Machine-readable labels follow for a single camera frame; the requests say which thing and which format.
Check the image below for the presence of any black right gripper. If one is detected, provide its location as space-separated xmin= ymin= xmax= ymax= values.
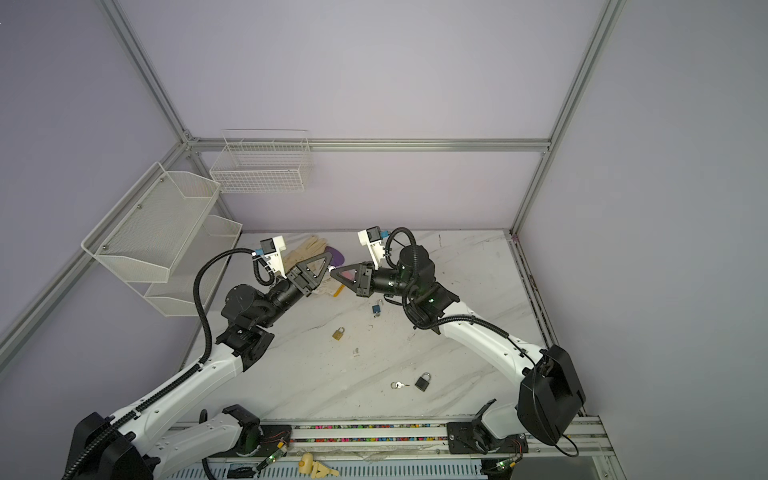
xmin=331 ymin=260 xmax=417 ymax=301

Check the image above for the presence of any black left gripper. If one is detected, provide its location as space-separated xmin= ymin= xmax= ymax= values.
xmin=256 ymin=251 xmax=332 ymax=330

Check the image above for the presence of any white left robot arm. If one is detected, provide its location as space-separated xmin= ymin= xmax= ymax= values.
xmin=63 ymin=249 xmax=332 ymax=479

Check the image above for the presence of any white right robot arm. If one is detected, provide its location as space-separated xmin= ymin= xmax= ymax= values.
xmin=330 ymin=227 xmax=586 ymax=454

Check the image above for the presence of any beige work glove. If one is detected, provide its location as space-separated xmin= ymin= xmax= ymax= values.
xmin=283 ymin=235 xmax=328 ymax=273

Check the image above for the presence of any purple pink spatula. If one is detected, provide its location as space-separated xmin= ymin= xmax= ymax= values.
xmin=325 ymin=246 xmax=345 ymax=270

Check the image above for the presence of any black padlock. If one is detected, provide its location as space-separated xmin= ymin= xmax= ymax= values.
xmin=414 ymin=372 xmax=431 ymax=392

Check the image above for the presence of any white mesh two-tier shelf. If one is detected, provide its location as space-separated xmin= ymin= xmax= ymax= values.
xmin=81 ymin=163 xmax=242 ymax=317

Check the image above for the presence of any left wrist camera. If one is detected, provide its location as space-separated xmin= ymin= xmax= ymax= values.
xmin=252 ymin=236 xmax=286 ymax=277

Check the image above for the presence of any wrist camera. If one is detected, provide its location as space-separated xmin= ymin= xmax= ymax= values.
xmin=358 ymin=226 xmax=387 ymax=270
xmin=252 ymin=236 xmax=286 ymax=277

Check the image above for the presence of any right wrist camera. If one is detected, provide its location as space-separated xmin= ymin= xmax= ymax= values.
xmin=358 ymin=226 xmax=387 ymax=270

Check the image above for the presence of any white wire basket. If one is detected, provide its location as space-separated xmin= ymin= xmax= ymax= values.
xmin=209 ymin=129 xmax=314 ymax=194

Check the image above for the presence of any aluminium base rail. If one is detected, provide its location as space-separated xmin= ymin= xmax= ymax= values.
xmin=173 ymin=416 xmax=626 ymax=479

